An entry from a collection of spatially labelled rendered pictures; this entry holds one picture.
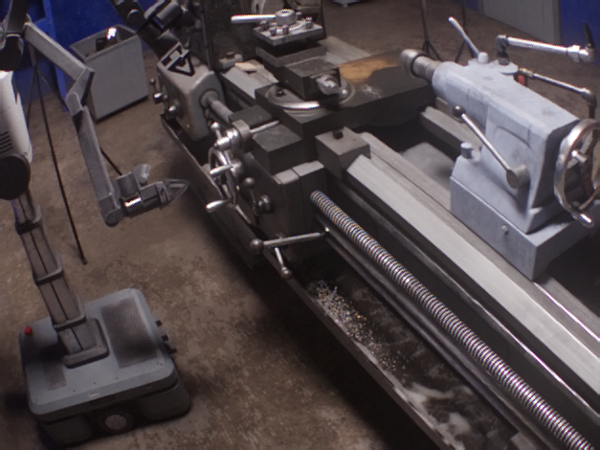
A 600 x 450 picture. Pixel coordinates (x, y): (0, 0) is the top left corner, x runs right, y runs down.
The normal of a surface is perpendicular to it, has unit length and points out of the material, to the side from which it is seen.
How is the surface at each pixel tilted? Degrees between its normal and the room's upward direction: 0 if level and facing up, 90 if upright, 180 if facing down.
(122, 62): 90
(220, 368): 0
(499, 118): 82
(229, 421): 0
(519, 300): 36
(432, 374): 0
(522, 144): 76
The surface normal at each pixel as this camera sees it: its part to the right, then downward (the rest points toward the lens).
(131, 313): -0.11, -0.81
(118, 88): 0.56, 0.43
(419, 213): -0.60, -0.45
